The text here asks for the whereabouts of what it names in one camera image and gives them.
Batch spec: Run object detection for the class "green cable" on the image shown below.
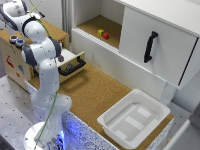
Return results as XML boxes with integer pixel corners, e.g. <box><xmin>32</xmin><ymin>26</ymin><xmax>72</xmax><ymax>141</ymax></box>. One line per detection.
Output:
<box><xmin>27</xmin><ymin>0</ymin><xmax>60</xmax><ymax>150</ymax></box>

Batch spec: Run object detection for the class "black door handle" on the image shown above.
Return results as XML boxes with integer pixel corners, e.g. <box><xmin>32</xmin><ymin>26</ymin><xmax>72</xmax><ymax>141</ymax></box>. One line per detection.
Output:
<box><xmin>143</xmin><ymin>30</ymin><xmax>159</xmax><ymax>64</ymax></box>

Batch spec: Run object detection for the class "wooden drawer box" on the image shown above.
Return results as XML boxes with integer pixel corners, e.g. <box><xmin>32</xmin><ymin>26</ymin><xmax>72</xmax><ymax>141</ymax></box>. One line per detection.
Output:
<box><xmin>0</xmin><ymin>18</ymin><xmax>71</xmax><ymax>93</ymax></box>

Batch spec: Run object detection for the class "white cabinet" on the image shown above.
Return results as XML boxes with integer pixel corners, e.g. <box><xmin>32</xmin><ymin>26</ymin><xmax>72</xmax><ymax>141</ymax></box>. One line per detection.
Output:
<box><xmin>70</xmin><ymin>0</ymin><xmax>200</xmax><ymax>108</ymax></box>

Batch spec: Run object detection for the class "red button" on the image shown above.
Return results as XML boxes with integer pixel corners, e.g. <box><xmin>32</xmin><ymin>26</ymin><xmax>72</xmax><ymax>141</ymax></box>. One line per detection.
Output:
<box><xmin>9</xmin><ymin>34</ymin><xmax>19</xmax><ymax>44</ymax></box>

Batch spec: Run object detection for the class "black drawer handle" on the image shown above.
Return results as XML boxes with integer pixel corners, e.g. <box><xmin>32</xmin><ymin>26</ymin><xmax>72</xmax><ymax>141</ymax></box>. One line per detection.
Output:
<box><xmin>58</xmin><ymin>56</ymin><xmax>87</xmax><ymax>77</ymax></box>

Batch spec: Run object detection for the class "white plastic box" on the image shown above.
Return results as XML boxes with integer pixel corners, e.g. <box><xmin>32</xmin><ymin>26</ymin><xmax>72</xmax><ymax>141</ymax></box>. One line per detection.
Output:
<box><xmin>96</xmin><ymin>88</ymin><xmax>172</xmax><ymax>150</ymax></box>

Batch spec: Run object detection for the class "blue button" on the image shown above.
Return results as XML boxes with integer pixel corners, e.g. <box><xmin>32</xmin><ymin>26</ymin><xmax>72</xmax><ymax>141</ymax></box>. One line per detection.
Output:
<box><xmin>15</xmin><ymin>38</ymin><xmax>26</xmax><ymax>48</ymax></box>

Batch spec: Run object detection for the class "white sliding door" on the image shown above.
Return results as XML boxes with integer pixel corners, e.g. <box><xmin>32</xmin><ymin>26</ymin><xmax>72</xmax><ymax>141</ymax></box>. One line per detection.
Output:
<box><xmin>118</xmin><ymin>5</ymin><xmax>200</xmax><ymax>87</ymax></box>

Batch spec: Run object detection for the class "yellow block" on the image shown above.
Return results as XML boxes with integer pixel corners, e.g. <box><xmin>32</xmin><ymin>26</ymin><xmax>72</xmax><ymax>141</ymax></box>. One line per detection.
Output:
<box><xmin>97</xmin><ymin>28</ymin><xmax>105</xmax><ymax>37</ymax></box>

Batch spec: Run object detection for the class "wooden drawer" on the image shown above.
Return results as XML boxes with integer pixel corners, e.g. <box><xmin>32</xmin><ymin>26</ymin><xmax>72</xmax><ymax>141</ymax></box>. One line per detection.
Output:
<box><xmin>55</xmin><ymin>49</ymin><xmax>87</xmax><ymax>85</ymax></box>

